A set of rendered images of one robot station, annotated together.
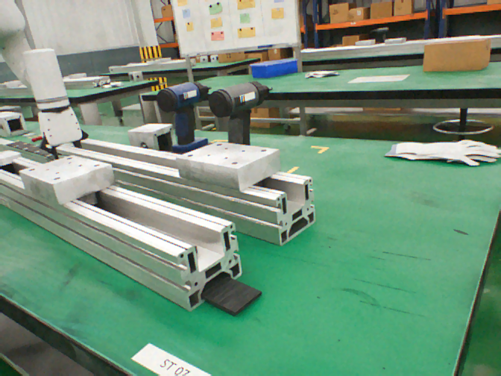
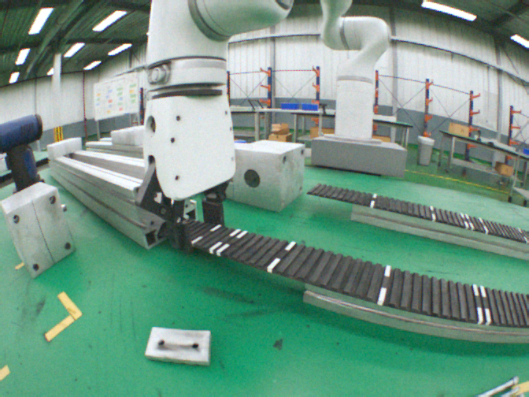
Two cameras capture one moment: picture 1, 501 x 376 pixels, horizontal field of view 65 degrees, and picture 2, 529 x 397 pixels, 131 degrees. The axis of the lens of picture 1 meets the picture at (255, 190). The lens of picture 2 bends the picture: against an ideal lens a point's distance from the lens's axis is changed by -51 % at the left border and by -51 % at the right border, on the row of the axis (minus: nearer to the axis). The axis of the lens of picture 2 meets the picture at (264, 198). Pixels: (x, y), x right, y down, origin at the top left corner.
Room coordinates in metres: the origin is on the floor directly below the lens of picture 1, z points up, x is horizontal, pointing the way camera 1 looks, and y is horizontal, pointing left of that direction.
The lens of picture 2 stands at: (1.44, 0.57, 0.95)
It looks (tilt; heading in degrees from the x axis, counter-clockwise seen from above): 22 degrees down; 167
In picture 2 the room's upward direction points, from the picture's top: straight up
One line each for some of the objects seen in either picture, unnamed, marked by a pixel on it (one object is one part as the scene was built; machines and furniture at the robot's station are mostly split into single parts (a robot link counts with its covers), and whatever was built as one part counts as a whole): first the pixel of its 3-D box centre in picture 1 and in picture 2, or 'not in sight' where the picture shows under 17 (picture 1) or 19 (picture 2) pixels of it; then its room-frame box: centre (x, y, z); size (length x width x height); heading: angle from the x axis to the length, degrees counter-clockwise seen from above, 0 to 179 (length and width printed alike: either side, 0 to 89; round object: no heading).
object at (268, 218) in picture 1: (155, 176); (83, 172); (0.87, 0.23, 0.82); 0.80 x 0.10 x 0.09; 46
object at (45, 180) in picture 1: (68, 183); (137, 139); (0.73, 0.36, 0.87); 0.16 x 0.11 x 0.07; 46
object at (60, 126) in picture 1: (60, 124); (188, 135); (1.18, 0.55, 0.92); 0.10 x 0.07 x 0.11; 136
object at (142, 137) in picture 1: (150, 144); (39, 222); (1.17, 0.30, 0.83); 0.11 x 0.10 x 0.10; 147
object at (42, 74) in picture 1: (44, 74); (191, 9); (1.18, 0.55, 1.06); 0.09 x 0.08 x 0.13; 45
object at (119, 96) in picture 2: not in sight; (116, 115); (-4.43, -1.74, 0.97); 1.51 x 0.50 x 1.95; 73
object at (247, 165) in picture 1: (229, 170); (63, 151); (0.69, 0.05, 0.87); 0.16 x 0.11 x 0.07; 46
